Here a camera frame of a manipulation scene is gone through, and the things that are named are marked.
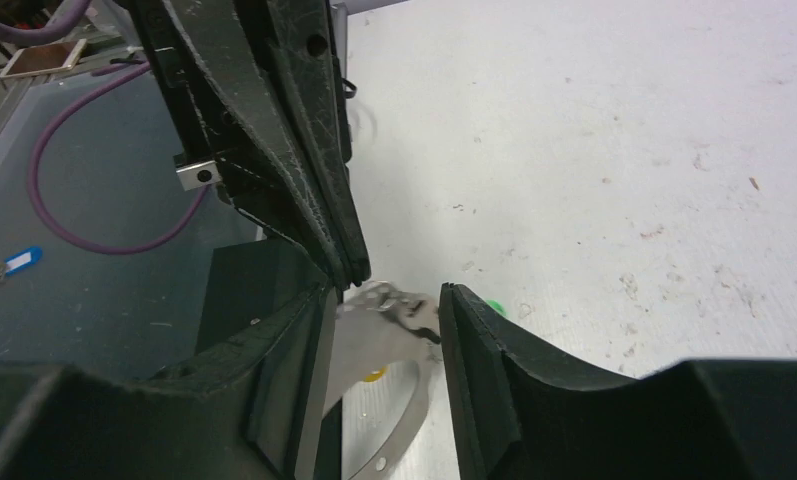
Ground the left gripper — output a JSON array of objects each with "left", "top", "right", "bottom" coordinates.
[{"left": 129, "top": 0, "right": 373, "bottom": 289}]

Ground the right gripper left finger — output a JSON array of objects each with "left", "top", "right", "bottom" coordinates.
[{"left": 0, "top": 284, "right": 337, "bottom": 479}]

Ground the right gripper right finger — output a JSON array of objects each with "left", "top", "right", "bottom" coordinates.
[{"left": 439, "top": 283, "right": 797, "bottom": 479}]

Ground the green tagged key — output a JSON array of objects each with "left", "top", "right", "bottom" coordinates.
[{"left": 486, "top": 299, "right": 508, "bottom": 317}]

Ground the yellow tagged key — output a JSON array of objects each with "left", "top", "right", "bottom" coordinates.
[{"left": 363, "top": 366, "right": 388, "bottom": 383}]

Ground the metal key ring plate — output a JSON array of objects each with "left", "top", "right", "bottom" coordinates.
[{"left": 325, "top": 281, "right": 442, "bottom": 479}]

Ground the smartphone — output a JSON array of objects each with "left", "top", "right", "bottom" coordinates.
[{"left": 0, "top": 39, "right": 87, "bottom": 80}]

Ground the blue tagged key on floor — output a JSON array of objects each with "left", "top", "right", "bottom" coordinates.
[{"left": 0, "top": 246, "right": 43, "bottom": 284}]

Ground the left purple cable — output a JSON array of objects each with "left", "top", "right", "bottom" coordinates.
[{"left": 0, "top": 0, "right": 210, "bottom": 257}]

